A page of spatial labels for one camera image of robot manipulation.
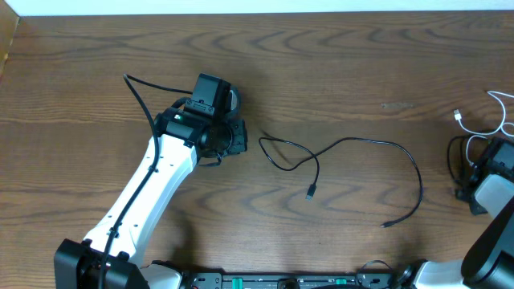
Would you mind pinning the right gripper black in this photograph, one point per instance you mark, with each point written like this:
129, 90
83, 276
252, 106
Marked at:
475, 208

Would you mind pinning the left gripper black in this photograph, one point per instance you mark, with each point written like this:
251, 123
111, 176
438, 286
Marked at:
239, 136

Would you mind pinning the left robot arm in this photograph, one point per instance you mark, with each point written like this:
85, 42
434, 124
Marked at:
203, 123

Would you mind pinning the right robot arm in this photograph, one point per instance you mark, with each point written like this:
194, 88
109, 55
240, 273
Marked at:
489, 262

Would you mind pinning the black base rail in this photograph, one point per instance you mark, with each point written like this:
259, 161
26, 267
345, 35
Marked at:
219, 279

